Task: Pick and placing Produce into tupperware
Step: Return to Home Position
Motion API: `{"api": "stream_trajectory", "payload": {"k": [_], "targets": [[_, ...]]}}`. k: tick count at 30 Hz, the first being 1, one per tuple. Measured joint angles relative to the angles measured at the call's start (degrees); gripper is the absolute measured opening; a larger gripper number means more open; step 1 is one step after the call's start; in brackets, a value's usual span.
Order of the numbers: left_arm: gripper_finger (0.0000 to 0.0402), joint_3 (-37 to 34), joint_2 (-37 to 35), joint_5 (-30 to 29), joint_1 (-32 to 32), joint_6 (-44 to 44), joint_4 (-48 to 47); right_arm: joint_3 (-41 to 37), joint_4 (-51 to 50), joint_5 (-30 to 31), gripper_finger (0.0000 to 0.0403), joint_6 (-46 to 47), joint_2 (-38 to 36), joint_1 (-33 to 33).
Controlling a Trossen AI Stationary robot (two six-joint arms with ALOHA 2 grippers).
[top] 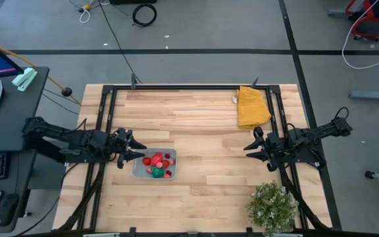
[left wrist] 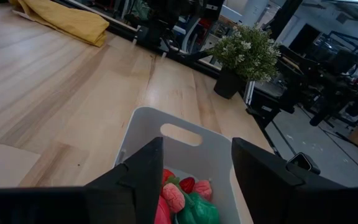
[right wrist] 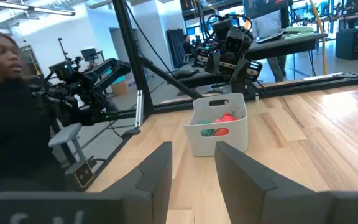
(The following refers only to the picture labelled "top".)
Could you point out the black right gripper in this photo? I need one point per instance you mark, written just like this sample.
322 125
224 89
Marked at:
273 148

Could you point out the small green potted plant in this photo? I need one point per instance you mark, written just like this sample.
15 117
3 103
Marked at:
271 209

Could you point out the green toy bell pepper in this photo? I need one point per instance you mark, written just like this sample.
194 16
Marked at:
158 172

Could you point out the mint green stapler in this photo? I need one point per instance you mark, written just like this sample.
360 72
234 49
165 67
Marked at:
25 79

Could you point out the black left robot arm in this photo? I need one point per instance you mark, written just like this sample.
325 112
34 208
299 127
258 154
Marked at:
71 138

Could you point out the folded yellow cloth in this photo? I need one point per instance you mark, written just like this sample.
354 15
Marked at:
252 108

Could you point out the white cloth tag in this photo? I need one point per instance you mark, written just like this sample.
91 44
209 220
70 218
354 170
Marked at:
234 99

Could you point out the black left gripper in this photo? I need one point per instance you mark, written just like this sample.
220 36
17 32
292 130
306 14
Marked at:
122 145

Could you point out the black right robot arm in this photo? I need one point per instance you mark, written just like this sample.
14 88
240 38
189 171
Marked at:
314 138

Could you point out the black side desk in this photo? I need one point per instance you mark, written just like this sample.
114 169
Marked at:
12 108

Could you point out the black ball knob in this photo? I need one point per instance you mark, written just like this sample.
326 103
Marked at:
66 91

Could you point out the grey plastic tupperware container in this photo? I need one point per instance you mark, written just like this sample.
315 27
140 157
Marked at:
138 171

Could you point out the black metal table frame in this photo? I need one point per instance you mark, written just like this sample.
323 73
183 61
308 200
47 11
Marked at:
189 88

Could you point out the grey chair base leg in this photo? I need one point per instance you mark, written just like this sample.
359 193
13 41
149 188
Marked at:
373 95

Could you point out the black computer mouse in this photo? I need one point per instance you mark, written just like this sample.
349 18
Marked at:
7 209

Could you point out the long red toy pepper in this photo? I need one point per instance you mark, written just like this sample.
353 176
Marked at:
156 158

